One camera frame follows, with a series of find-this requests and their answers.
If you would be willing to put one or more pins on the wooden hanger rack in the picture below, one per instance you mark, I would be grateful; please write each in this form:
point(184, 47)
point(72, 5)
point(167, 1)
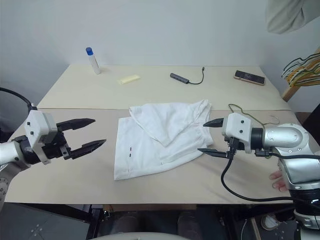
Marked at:
point(291, 91)

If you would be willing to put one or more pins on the thin wooden stick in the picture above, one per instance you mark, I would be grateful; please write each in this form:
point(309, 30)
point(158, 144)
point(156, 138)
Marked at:
point(255, 227)

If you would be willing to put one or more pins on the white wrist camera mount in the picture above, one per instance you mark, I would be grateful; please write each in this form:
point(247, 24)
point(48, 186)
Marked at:
point(237, 127)
point(37, 125)

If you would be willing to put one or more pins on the smartphone with tan case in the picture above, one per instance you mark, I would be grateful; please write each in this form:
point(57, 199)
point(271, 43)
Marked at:
point(249, 78)

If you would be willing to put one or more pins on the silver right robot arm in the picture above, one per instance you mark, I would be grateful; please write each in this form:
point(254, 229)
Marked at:
point(290, 140)

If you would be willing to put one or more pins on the grey robot torso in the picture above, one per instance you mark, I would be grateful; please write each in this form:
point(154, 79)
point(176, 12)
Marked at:
point(142, 236)

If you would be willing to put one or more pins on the yellow sticky note pad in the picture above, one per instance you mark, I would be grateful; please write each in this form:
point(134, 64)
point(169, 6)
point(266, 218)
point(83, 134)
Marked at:
point(128, 79)

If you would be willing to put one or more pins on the black panel with white marks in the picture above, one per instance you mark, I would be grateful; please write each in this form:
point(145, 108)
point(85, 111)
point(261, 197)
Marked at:
point(37, 225)

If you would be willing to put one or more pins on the white cloth garment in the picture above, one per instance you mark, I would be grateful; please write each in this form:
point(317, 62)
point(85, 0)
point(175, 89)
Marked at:
point(155, 140)

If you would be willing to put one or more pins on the beige person garment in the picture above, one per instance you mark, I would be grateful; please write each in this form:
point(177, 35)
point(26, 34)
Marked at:
point(287, 17)

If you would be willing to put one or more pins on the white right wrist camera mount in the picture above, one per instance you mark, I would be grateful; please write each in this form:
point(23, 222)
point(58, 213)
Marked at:
point(237, 127)

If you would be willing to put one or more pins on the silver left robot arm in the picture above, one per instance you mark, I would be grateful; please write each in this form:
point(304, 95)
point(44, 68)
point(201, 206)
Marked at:
point(7, 150)

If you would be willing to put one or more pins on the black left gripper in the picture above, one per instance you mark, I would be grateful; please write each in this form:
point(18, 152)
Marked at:
point(53, 150)

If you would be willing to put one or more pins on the brown side furniture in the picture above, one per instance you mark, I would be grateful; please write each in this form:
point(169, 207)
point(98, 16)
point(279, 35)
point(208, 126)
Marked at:
point(306, 120)

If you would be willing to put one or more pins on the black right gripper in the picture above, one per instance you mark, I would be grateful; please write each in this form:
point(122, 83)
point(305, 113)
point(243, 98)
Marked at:
point(232, 145)

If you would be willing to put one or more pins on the white shoe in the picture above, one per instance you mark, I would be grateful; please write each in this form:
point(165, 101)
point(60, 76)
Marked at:
point(269, 222)

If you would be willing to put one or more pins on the bare person hand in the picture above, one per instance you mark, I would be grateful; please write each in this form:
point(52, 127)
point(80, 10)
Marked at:
point(280, 185)

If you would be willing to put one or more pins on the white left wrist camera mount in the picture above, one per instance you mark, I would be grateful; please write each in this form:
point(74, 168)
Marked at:
point(37, 125)

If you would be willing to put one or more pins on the white bottle with blue cap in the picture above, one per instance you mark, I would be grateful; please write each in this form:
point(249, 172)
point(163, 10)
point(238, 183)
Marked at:
point(93, 62)

